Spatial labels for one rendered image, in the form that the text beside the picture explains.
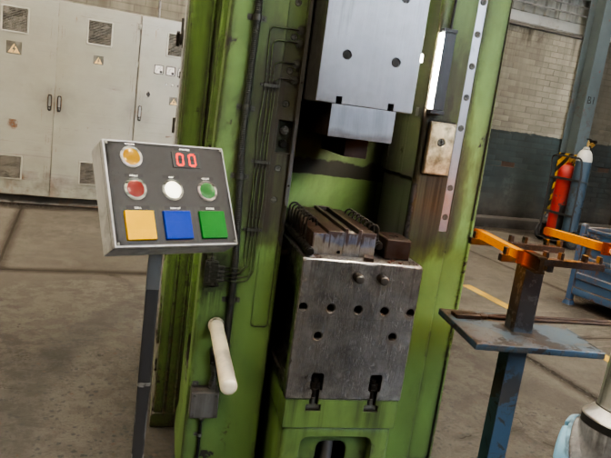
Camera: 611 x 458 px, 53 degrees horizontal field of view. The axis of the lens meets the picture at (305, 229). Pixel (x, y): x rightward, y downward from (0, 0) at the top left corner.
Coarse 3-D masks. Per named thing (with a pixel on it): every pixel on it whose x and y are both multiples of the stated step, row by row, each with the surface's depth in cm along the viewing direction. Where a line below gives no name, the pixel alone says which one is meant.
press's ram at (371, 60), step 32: (320, 0) 181; (352, 0) 173; (384, 0) 175; (416, 0) 177; (320, 32) 177; (352, 32) 175; (384, 32) 176; (416, 32) 179; (320, 64) 175; (352, 64) 176; (384, 64) 178; (416, 64) 181; (320, 96) 177; (352, 96) 178; (384, 96) 180
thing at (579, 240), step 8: (544, 232) 198; (552, 232) 193; (560, 232) 189; (568, 240) 184; (576, 240) 181; (584, 240) 177; (592, 240) 175; (592, 248) 173; (600, 248) 170; (608, 248) 167
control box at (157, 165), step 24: (96, 144) 153; (120, 144) 153; (144, 144) 157; (168, 144) 161; (96, 168) 153; (120, 168) 151; (144, 168) 155; (168, 168) 159; (192, 168) 163; (216, 168) 168; (96, 192) 153; (120, 192) 149; (192, 192) 161; (216, 192) 165; (120, 216) 147; (192, 216) 159; (120, 240) 145; (168, 240) 153; (192, 240) 157; (216, 240) 161
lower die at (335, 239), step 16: (288, 208) 224; (320, 208) 220; (304, 224) 198; (320, 224) 195; (336, 224) 196; (352, 224) 195; (320, 240) 186; (336, 240) 187; (352, 240) 188; (368, 240) 189
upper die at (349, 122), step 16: (304, 112) 212; (320, 112) 190; (336, 112) 178; (352, 112) 179; (368, 112) 180; (384, 112) 182; (304, 128) 210; (320, 128) 188; (336, 128) 180; (352, 128) 180; (368, 128) 182; (384, 128) 183
